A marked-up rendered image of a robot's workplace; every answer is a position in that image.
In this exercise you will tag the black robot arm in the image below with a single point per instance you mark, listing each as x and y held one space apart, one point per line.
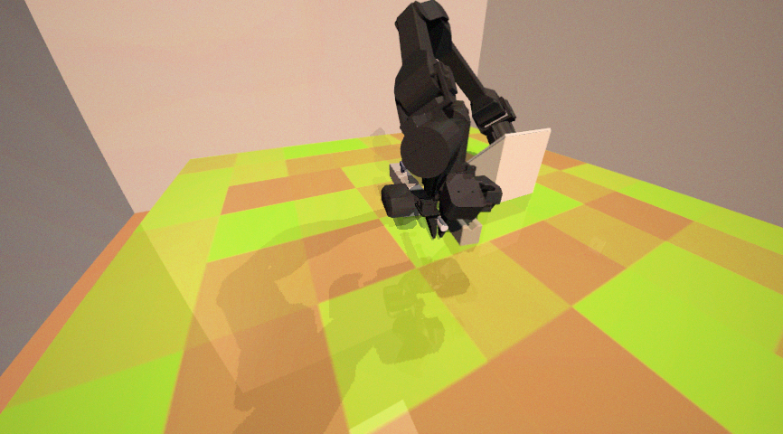
435 125

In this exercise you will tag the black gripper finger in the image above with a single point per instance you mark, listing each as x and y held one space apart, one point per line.
446 220
432 220

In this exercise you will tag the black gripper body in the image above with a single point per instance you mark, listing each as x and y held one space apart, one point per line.
399 201

